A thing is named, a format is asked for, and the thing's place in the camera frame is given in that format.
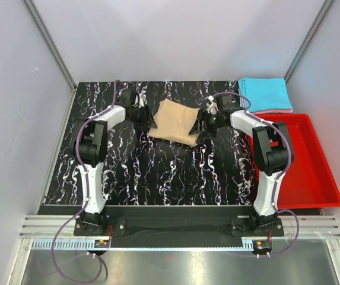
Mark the beige t shirt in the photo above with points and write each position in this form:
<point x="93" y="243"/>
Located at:
<point x="174" y="122"/>

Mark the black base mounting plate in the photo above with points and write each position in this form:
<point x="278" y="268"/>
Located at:
<point x="172" y="241"/>

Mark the right aluminium corner post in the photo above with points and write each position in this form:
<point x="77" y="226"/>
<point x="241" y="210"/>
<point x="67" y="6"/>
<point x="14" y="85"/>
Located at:
<point x="310" y="35"/>

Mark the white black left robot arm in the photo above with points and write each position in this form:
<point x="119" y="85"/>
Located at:
<point x="90" y="151"/>

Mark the aluminium corner post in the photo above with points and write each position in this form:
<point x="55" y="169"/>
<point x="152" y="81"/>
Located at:
<point x="44" y="32"/>
<point x="310" y="35"/>

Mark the white slotted cable duct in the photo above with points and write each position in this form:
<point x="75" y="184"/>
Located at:
<point x="71" y="244"/>

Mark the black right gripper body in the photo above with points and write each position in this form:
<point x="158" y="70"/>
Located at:
<point x="211" y="122"/>

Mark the folded light blue t shirt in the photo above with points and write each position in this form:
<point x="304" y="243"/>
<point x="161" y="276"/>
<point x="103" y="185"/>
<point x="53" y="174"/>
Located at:
<point x="264" y="94"/>

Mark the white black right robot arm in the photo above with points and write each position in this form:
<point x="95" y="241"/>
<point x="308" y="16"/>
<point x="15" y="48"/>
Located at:
<point x="271" y="147"/>

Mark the red plastic bin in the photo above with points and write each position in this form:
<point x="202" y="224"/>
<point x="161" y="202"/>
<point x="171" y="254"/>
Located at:
<point x="309" y="183"/>

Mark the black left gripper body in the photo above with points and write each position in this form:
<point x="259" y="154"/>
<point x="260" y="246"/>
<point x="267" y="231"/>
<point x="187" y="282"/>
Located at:
<point x="140" y="117"/>

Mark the left aluminium corner post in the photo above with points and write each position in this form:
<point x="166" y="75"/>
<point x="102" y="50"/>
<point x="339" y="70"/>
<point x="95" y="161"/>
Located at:
<point x="44" y="32"/>

